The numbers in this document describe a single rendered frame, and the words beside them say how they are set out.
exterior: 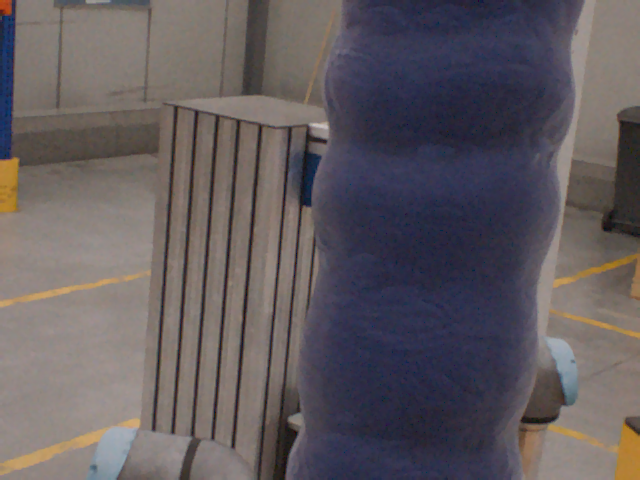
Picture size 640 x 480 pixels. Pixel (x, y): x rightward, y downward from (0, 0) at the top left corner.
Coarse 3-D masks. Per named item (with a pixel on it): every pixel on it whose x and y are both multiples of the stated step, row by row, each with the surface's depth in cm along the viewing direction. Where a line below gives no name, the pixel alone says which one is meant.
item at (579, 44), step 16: (592, 0) 488; (592, 16) 491; (576, 32) 484; (576, 48) 487; (576, 64) 490; (576, 80) 493; (576, 96) 496; (576, 112) 499; (560, 160) 497; (560, 176) 500; (560, 224) 509; (544, 272) 508; (544, 288) 511; (544, 304) 514; (544, 320) 517
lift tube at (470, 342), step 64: (384, 0) 113; (448, 0) 111; (576, 0) 116; (384, 64) 113; (448, 64) 111; (512, 64) 112; (384, 128) 115; (448, 128) 113; (512, 128) 114; (320, 192) 121; (384, 192) 115; (448, 192) 114; (512, 192) 115; (320, 256) 125; (384, 256) 117; (448, 256) 115; (512, 256) 118; (320, 320) 123; (384, 320) 117; (448, 320) 117; (512, 320) 119; (320, 384) 123; (384, 384) 118; (448, 384) 117; (512, 384) 121; (320, 448) 124; (384, 448) 120; (448, 448) 120; (512, 448) 126
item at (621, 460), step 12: (624, 420) 69; (636, 420) 69; (624, 432) 69; (636, 432) 68; (624, 444) 69; (636, 444) 68; (624, 456) 69; (636, 456) 68; (624, 468) 69; (636, 468) 68
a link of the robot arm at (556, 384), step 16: (544, 336) 226; (544, 352) 222; (560, 352) 223; (544, 368) 221; (560, 368) 222; (576, 368) 223; (544, 384) 221; (560, 384) 222; (576, 384) 222; (544, 400) 223; (560, 400) 224; (528, 416) 224; (544, 416) 224; (528, 432) 227; (544, 432) 228; (528, 448) 228; (528, 464) 229
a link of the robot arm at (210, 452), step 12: (204, 444) 175; (216, 444) 176; (204, 456) 173; (216, 456) 173; (228, 456) 174; (240, 456) 176; (192, 468) 172; (204, 468) 172; (216, 468) 172; (228, 468) 172; (240, 468) 172
